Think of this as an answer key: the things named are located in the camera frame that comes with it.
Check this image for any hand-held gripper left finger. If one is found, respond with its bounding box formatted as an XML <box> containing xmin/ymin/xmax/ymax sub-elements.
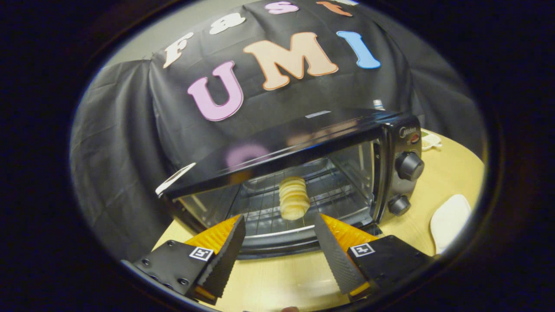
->
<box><xmin>132</xmin><ymin>214</ymin><xmax>247</xmax><ymax>305</ymax></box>

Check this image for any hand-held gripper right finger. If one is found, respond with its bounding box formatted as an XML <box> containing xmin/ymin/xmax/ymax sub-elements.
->
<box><xmin>313</xmin><ymin>212</ymin><xmax>434</xmax><ymax>302</ymax></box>

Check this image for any spiral bread roll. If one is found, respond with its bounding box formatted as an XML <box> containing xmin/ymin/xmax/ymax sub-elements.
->
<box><xmin>278</xmin><ymin>176</ymin><xmax>311</xmax><ymax>221</ymax></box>

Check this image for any black toaster oven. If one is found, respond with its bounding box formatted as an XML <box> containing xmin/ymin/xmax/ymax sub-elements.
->
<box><xmin>156</xmin><ymin>108</ymin><xmax>425</xmax><ymax>260</ymax></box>

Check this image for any white pop-up toaster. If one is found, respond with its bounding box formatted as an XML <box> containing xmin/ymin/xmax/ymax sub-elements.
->
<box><xmin>156</xmin><ymin>162</ymin><xmax>196</xmax><ymax>195</ymax></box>

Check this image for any white plate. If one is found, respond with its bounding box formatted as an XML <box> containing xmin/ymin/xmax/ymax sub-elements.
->
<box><xmin>430</xmin><ymin>194</ymin><xmax>472</xmax><ymax>255</ymax></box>

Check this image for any white divided condiment dish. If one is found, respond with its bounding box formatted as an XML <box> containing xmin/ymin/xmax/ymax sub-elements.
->
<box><xmin>421</xmin><ymin>130</ymin><xmax>443</xmax><ymax>151</ymax></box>

